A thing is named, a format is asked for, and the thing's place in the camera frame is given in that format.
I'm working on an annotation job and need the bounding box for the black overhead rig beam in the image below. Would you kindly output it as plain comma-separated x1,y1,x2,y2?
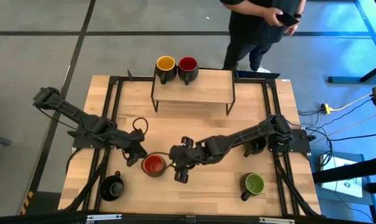
0,210,376,224

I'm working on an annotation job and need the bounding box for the black floor beam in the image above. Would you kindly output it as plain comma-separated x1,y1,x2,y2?
311,154,376,185

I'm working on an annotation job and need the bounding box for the silver metal bracket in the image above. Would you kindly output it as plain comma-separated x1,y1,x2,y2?
258,217,295,224
86,213,123,222

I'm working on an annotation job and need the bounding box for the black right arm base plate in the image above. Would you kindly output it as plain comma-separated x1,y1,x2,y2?
267,128,316,154

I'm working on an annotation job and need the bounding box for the black floor cable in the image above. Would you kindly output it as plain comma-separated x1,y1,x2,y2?
311,132,376,142

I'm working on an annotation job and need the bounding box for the white box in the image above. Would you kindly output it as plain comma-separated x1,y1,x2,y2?
319,154,364,199

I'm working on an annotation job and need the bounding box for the yellow power plug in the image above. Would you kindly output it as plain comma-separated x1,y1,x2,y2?
319,103,336,114

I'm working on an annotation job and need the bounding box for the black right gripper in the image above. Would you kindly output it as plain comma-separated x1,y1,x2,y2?
171,136,207,184

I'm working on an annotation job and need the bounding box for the black cable bundle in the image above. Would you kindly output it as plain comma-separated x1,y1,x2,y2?
63,146,111,212
273,151,321,218

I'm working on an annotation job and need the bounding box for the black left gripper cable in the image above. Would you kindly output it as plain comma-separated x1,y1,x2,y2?
131,117,149,136

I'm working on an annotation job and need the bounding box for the black mug yellow interior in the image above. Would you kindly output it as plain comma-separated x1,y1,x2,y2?
155,55,178,85

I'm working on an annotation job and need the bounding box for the black phone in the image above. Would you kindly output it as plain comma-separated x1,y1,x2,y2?
275,11,300,28

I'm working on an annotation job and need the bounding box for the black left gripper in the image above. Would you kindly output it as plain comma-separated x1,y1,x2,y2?
123,129,147,167

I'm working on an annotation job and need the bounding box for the person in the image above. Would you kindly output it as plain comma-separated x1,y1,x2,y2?
219,0,308,73

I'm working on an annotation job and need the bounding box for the black mug orange interior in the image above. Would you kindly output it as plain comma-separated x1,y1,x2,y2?
141,154,173,179

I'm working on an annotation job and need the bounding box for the yellow floor cable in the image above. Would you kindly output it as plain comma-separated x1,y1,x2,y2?
331,91,375,112

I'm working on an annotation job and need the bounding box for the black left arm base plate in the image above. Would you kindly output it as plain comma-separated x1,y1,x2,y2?
72,123,118,149

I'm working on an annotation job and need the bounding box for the black mug dark red interior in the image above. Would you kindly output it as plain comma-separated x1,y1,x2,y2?
177,56,200,86

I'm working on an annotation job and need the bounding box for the wooden shelf with black legs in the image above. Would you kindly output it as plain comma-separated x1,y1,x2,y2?
150,68,237,116

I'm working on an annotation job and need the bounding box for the beige floor cable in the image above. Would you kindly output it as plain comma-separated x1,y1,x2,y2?
309,107,376,147

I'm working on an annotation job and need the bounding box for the black flat panel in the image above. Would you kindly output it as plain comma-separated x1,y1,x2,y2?
236,70,281,80

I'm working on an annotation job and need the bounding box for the black mug green interior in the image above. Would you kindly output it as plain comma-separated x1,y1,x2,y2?
239,172,266,202

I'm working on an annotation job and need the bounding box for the black desk leg frame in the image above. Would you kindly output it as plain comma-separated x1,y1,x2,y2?
327,0,376,85

